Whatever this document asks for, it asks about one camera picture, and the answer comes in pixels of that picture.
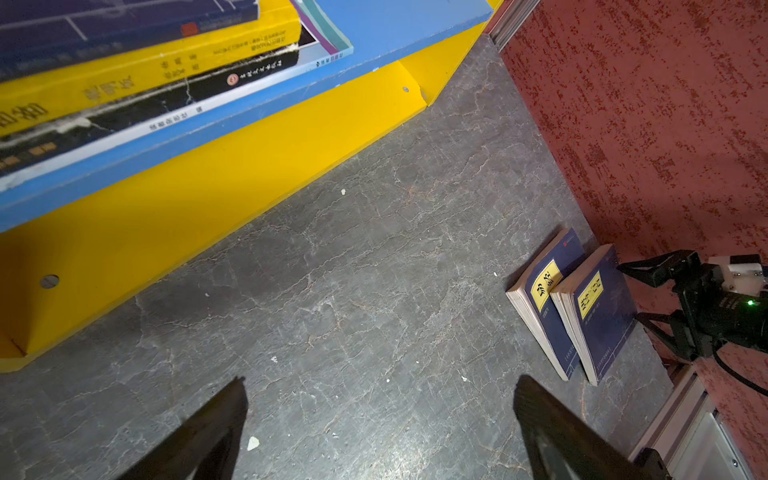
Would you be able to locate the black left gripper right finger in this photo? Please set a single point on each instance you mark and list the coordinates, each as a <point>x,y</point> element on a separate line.
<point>559,445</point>

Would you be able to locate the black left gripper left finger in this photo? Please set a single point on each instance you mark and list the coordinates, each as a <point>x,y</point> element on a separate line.
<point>205,446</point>

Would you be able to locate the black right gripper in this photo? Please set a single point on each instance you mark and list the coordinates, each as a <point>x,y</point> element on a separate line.
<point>710,317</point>

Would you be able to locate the yellow pink blue bookshelf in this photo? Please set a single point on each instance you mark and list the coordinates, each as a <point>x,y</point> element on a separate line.
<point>78,240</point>

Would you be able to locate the white book with galaxy picture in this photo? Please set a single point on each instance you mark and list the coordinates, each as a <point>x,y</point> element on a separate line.
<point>320,43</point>

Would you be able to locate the dark blue book yellow label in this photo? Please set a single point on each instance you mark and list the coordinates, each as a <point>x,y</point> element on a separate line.
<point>41,35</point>

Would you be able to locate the right corner aluminium profile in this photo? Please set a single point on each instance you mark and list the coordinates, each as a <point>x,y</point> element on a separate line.
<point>508,19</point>

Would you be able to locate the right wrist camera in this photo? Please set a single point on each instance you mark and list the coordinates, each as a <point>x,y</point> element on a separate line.
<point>743,274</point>

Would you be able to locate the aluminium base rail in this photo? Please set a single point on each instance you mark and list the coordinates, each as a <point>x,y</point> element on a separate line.
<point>688,439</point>

